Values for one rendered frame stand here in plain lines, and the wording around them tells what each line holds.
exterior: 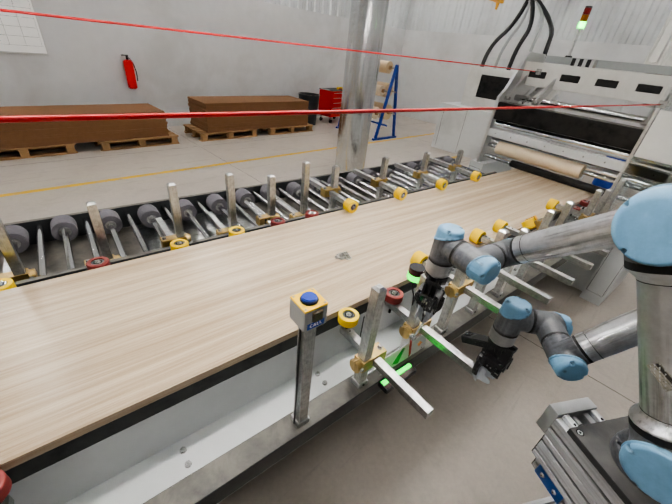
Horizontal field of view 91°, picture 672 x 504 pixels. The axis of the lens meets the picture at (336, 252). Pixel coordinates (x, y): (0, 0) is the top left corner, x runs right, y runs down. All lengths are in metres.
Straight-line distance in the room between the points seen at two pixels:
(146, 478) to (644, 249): 1.32
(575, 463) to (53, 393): 1.36
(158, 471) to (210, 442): 0.16
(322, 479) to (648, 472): 1.38
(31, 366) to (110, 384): 0.24
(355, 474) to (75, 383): 1.30
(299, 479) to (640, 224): 1.67
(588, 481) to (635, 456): 0.32
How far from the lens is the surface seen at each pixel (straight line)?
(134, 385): 1.14
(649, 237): 0.68
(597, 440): 1.08
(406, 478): 1.99
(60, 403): 1.18
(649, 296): 0.74
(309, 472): 1.92
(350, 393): 1.30
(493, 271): 0.91
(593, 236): 0.89
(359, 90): 5.06
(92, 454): 1.23
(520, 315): 1.09
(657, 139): 3.45
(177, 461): 1.30
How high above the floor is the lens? 1.76
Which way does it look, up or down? 32 degrees down
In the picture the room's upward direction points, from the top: 7 degrees clockwise
